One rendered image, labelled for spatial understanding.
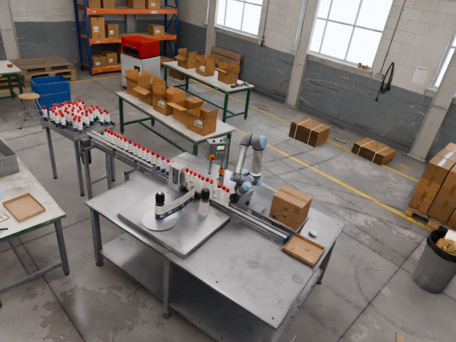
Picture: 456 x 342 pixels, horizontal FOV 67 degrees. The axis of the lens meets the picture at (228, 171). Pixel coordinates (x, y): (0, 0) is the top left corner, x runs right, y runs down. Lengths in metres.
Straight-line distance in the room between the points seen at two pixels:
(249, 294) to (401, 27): 6.24
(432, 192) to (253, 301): 3.63
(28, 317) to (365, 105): 7.05
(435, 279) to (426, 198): 1.51
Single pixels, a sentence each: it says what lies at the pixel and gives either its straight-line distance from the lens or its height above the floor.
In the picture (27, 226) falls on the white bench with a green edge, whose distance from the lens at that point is 3.49.
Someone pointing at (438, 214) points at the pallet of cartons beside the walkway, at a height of 0.22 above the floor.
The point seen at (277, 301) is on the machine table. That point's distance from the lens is 2.78.
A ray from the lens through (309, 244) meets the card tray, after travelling 3.31.
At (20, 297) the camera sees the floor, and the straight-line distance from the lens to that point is 4.03.
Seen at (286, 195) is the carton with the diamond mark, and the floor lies 1.12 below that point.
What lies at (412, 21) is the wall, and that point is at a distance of 7.79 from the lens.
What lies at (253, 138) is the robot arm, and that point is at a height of 1.57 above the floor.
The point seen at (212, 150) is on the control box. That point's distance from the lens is 3.30.
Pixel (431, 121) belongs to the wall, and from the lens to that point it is 7.76.
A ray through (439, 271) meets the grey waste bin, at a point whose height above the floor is 0.35.
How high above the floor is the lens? 2.94
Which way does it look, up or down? 31 degrees down
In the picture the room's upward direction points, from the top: 8 degrees clockwise
